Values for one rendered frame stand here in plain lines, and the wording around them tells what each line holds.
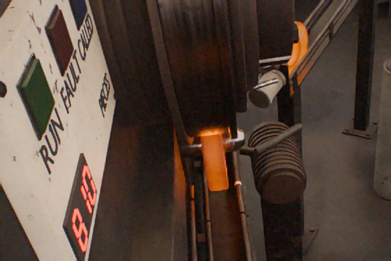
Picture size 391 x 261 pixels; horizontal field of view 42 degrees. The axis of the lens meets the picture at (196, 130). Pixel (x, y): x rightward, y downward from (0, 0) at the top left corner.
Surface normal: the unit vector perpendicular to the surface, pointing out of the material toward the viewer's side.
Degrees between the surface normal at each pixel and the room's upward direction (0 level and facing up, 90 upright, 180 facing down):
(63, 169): 90
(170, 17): 80
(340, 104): 0
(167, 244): 0
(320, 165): 0
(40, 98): 90
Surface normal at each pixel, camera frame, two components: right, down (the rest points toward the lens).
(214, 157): -0.04, 0.20
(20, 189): 0.03, 0.59
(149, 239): -0.14, -0.79
